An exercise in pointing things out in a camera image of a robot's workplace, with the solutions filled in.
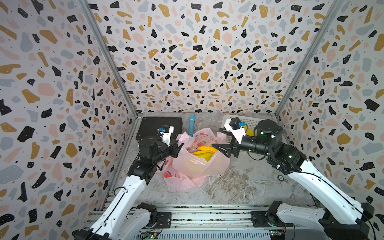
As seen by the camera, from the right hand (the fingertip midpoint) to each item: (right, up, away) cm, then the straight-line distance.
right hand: (217, 137), depth 58 cm
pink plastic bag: (-13, -20, +21) cm, 32 cm away
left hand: (-14, -3, +14) cm, 20 cm away
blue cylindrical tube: (-14, +8, +56) cm, 58 cm away
